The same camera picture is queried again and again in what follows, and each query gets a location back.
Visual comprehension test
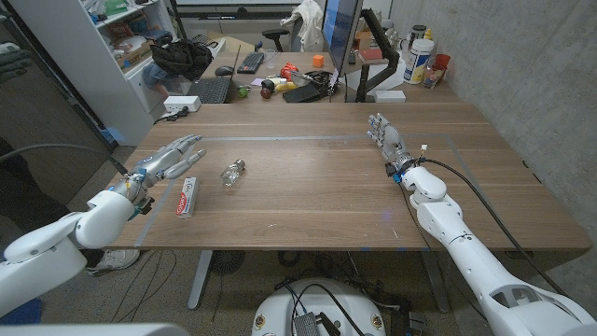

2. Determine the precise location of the red book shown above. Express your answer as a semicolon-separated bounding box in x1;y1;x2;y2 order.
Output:
357;48;384;63

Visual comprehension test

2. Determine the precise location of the computer monitor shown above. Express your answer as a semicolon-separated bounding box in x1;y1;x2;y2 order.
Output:
321;0;364;78

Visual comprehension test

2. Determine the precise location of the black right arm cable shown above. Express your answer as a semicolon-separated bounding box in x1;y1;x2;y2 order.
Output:
418;157;569;299

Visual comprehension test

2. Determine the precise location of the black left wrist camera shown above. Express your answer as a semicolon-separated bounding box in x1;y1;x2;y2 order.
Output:
133;196;156;217

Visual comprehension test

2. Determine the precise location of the person in dark trousers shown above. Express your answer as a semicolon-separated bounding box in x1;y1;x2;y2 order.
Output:
0;139;106;270

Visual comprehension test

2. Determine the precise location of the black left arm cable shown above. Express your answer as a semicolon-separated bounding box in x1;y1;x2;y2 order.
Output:
0;143;131;177

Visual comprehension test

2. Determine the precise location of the grey gloved person hand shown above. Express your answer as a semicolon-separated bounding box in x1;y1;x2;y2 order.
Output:
0;41;34;81

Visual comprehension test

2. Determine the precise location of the black round floor fan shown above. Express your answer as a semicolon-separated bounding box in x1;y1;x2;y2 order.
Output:
212;250;246;276

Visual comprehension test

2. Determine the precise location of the dark laptop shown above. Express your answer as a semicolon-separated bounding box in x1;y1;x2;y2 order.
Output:
186;44;243;105

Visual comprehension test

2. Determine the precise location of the small clear bottle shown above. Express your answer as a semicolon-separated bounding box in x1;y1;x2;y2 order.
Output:
219;159;246;188

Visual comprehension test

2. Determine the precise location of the white wipes canister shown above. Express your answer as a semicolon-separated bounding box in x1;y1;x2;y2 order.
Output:
403;38;436;86

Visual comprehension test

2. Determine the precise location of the small white box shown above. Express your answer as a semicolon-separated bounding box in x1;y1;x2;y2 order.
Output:
374;90;407;104

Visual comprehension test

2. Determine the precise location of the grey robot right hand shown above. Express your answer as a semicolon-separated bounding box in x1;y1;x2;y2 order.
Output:
367;113;416;174

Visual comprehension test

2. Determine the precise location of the grey table leg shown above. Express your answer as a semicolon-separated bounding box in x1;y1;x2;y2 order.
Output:
419;250;451;314
187;250;215;311

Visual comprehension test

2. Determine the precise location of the white shelf unit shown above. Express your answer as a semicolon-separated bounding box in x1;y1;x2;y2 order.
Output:
8;0;178;147

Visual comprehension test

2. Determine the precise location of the white power strip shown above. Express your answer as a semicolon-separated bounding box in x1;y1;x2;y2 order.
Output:
162;95;202;114

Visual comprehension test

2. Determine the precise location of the red cup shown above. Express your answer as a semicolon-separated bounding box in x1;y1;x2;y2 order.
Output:
433;53;452;83

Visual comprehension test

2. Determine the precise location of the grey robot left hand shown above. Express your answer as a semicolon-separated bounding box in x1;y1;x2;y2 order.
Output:
109;133;207;209

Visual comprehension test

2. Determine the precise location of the white sneaker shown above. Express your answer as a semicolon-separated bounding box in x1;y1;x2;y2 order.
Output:
86;248;141;277

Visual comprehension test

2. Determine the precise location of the black backpack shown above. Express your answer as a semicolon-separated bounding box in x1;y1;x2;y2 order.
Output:
149;39;215;81

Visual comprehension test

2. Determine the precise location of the metal bowl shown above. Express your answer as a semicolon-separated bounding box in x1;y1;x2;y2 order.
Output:
289;69;314;89

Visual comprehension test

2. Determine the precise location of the black keyboard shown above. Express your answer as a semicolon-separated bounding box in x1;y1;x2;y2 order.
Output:
236;50;266;75

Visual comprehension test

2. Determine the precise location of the toothpaste box red and white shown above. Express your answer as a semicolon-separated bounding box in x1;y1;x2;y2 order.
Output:
175;175;201;220

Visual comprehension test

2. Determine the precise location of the white robot torso base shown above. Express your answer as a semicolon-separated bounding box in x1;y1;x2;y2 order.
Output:
251;278;387;336

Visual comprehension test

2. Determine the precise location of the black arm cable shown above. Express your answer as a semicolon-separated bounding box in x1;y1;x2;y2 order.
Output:
418;157;569;299
0;143;131;177

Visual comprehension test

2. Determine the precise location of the black cable coil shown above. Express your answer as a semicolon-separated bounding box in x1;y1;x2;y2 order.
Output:
307;69;340;94

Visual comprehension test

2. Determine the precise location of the white jacket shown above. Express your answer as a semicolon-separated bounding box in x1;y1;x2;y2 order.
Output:
279;0;326;52

